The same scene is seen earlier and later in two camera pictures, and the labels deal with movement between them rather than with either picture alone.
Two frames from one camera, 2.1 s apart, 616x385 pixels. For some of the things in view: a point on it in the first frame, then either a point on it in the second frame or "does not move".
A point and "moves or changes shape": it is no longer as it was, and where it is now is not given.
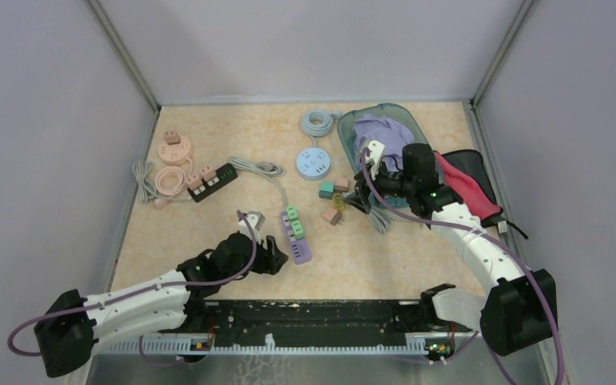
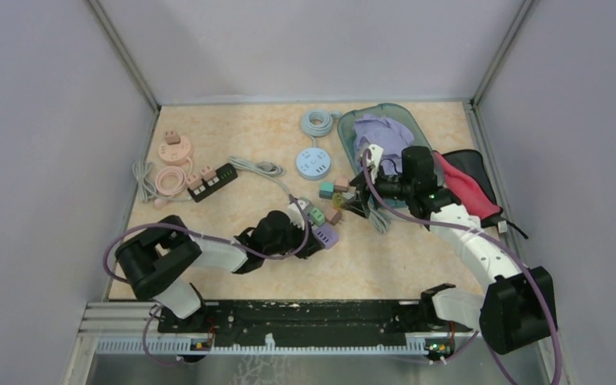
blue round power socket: (313, 164) does not move
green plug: (297, 229) moves or changes shape
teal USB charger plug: (326, 190) does not move
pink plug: (332, 216) does not move
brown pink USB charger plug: (342, 184) does not move
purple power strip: (299, 246) moves or changes shape
